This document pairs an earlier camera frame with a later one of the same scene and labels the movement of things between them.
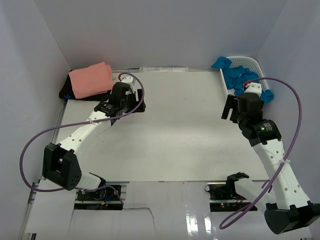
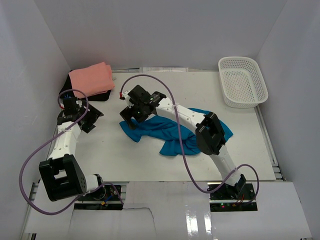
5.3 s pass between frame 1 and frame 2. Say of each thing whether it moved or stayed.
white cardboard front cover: stayed
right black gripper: moved
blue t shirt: moved
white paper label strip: stayed
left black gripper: moved
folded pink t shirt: stayed
